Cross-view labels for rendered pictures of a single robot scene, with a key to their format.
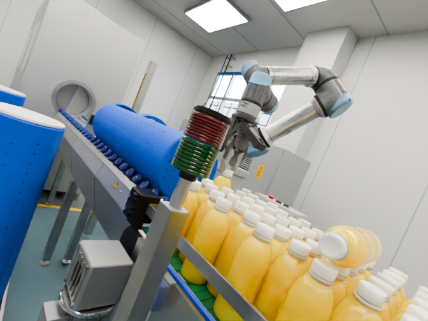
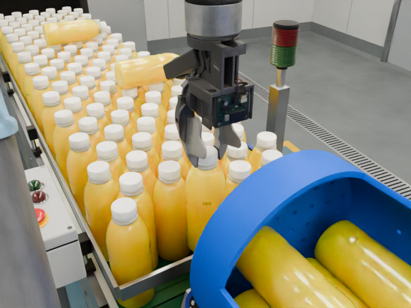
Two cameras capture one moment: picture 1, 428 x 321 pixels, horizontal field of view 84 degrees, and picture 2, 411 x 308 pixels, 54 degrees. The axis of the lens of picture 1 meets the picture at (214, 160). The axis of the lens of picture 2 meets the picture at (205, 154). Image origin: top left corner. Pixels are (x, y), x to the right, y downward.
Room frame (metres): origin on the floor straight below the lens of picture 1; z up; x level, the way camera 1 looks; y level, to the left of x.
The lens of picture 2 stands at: (1.37, 0.07, 1.49)
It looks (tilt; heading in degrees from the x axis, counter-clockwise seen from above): 31 degrees down; 194
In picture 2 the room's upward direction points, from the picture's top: straight up
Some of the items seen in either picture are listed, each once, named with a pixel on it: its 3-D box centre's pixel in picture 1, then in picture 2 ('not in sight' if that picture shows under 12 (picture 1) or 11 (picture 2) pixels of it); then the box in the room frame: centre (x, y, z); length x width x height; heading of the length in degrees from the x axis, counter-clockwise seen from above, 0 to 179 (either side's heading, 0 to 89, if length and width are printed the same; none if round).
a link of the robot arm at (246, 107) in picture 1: (248, 111); (215, 18); (0.84, -0.04, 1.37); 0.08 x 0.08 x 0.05
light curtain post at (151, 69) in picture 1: (120, 149); not in sight; (2.20, 0.84, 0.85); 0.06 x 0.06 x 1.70; 44
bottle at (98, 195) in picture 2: not in sight; (106, 214); (0.84, -0.25, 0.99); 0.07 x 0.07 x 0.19
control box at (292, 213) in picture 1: (275, 214); (34, 226); (0.96, -0.31, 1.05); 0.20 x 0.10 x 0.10; 44
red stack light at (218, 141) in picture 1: (206, 130); (285, 35); (0.38, 0.03, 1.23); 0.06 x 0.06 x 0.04
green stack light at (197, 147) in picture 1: (195, 156); (283, 53); (0.38, 0.03, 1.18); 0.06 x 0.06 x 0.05
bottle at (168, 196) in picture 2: not in sight; (172, 214); (0.81, -0.13, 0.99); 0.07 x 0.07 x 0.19
